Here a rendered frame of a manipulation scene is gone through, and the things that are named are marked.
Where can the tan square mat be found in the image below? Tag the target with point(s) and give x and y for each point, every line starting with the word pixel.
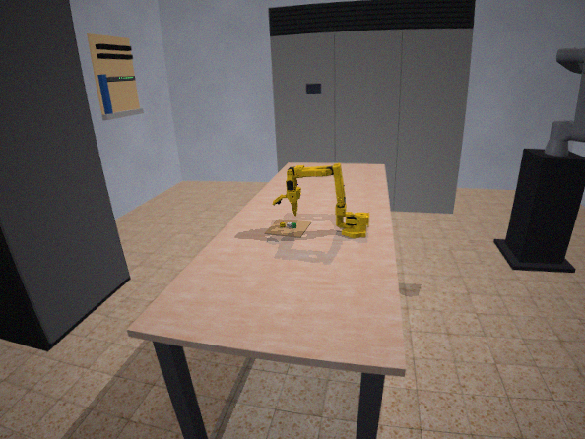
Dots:
pixel 301 227

